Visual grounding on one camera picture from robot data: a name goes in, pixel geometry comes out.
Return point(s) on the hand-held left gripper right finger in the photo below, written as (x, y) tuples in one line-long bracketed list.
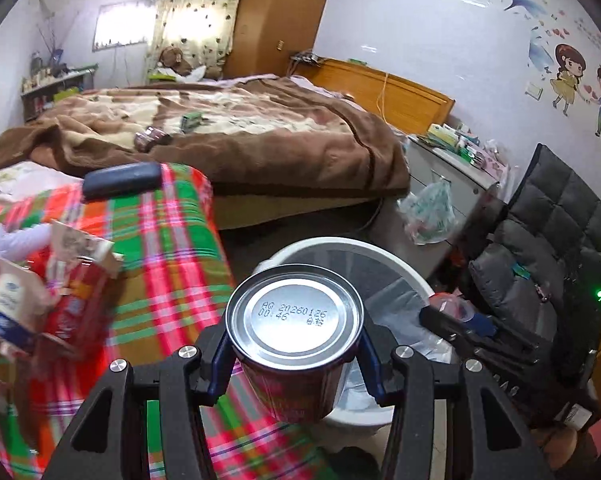
[(373, 370)]

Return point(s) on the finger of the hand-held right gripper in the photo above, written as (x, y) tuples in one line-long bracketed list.
[(450, 330)]

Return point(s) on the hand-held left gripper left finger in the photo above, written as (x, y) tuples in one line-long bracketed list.
[(220, 357)]

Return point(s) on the clear red plastic piece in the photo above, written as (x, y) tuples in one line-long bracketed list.
[(453, 306)]

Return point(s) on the red drink can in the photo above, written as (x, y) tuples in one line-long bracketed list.
[(293, 315)]

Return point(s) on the white round trash bin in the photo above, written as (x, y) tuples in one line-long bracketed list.
[(330, 260)]

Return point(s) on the clear plastic bin liner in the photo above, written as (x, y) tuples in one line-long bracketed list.
[(405, 320)]

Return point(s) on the plaid blanket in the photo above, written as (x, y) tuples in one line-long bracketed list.
[(180, 260)]

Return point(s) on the hanging plastic bag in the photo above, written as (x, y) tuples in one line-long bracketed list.
[(428, 210)]

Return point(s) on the grey cushioned chair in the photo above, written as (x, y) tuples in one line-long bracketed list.
[(550, 225)]

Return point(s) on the white bedside cabinet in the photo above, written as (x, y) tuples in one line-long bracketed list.
[(460, 180)]

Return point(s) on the red carton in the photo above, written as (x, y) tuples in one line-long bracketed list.
[(75, 305)]

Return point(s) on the pile of small boxes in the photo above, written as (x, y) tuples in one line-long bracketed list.
[(460, 142)]

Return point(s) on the dark blue glasses case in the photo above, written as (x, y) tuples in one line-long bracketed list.
[(123, 180)]

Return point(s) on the blue white carton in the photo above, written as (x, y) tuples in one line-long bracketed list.
[(10, 305)]

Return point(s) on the small dark red can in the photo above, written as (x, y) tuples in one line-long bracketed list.
[(161, 135), (143, 142)]

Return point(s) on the brown fleece blanket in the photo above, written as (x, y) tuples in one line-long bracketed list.
[(280, 135)]

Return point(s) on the small green box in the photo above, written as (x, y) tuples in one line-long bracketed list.
[(191, 121)]

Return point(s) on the wooden headboard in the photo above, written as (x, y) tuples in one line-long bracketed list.
[(410, 95)]

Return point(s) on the white floral bedsheet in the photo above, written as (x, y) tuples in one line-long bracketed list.
[(25, 180)]

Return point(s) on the brown teddy bear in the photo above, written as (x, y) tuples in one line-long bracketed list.
[(173, 60)]

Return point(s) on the cluttered shelf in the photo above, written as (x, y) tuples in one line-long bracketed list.
[(55, 90)]

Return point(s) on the window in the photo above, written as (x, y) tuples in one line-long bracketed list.
[(123, 25)]

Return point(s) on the wooden wardrobe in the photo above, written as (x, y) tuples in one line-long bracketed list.
[(280, 10)]

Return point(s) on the patterned curtain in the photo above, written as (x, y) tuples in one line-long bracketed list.
[(200, 5)]

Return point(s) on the vase with dry branches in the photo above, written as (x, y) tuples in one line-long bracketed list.
[(50, 45)]

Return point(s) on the cartoon couple wall sticker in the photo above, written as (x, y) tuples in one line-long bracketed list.
[(570, 70)]

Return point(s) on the blue leaf wall sticker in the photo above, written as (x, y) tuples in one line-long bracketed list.
[(518, 0)]

